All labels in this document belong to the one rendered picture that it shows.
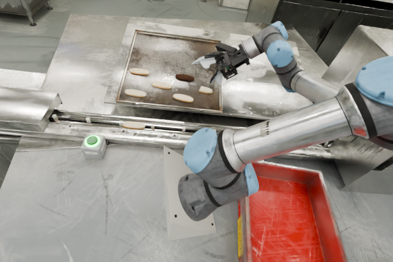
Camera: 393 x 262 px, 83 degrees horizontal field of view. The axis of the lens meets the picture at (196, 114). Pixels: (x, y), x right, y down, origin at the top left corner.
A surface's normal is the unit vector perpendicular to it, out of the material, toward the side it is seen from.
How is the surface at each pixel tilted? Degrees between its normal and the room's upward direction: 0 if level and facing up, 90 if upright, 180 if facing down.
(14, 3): 90
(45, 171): 0
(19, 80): 0
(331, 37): 90
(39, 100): 0
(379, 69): 36
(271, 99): 10
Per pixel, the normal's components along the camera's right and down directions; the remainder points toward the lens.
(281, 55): 0.02, 0.66
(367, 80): -0.47, -0.65
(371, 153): -0.99, -0.10
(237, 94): 0.13, -0.51
